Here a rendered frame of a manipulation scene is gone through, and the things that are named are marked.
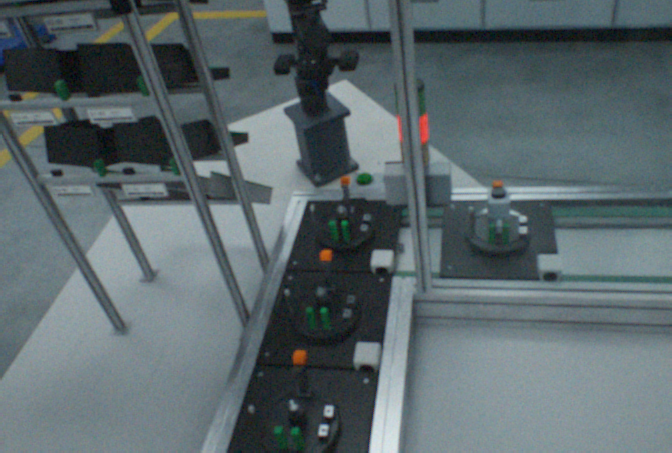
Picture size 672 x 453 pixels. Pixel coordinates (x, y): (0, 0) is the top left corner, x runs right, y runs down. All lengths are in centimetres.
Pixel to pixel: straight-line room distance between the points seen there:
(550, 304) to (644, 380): 21
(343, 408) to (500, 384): 32
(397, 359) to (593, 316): 41
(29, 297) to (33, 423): 179
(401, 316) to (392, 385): 15
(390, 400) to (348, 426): 9
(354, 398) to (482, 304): 34
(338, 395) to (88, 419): 55
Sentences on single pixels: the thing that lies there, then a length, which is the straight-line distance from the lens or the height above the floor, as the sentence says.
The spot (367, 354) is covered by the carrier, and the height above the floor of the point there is 99.
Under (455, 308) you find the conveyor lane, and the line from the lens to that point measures 128.
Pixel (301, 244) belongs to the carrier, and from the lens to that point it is 139.
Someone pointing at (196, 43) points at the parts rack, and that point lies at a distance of 114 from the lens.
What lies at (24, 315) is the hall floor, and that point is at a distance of 314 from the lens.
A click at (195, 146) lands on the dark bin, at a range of 120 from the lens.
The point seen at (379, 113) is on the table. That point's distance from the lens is 202.
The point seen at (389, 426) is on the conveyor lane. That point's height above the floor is 96.
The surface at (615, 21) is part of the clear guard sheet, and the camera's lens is 95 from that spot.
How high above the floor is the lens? 190
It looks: 38 degrees down
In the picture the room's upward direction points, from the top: 11 degrees counter-clockwise
